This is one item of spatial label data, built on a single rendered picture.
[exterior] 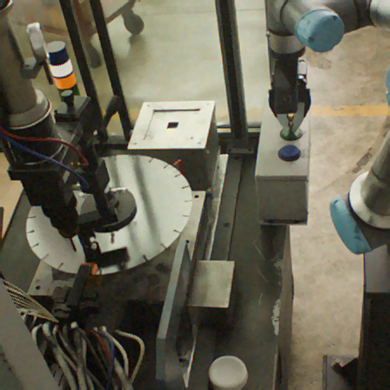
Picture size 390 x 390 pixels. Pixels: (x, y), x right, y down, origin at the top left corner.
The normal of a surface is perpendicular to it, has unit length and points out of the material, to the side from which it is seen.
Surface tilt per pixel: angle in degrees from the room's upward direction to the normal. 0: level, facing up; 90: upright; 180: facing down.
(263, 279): 0
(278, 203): 90
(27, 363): 90
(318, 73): 0
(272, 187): 90
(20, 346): 90
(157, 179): 0
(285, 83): 27
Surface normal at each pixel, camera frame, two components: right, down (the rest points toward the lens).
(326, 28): 0.37, 0.61
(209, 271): -0.14, -0.72
